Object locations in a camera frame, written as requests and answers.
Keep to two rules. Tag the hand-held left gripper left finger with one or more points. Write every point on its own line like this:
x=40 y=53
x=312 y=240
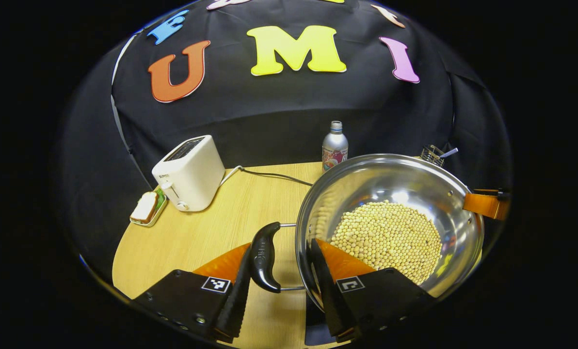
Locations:
x=235 y=300

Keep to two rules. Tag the stainless steel pot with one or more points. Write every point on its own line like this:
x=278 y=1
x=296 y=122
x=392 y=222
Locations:
x=381 y=179

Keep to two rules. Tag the white toaster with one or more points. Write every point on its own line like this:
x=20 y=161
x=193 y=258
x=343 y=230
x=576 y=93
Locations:
x=192 y=179

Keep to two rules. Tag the black backdrop cloth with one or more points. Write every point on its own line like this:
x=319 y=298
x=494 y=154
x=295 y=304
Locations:
x=269 y=111

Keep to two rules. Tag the silver drink bottle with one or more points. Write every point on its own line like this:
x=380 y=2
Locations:
x=335 y=145

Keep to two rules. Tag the white rectangular plate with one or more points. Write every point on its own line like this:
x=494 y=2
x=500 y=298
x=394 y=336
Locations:
x=157 y=217

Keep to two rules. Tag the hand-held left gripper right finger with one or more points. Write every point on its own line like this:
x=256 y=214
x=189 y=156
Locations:
x=330 y=300

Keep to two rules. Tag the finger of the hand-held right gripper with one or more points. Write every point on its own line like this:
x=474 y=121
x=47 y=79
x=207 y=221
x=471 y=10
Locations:
x=483 y=206

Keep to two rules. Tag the sandwich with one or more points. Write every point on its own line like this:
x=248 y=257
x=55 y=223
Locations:
x=144 y=207

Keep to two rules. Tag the pile of soybeans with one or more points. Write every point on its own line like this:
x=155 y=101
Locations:
x=391 y=232

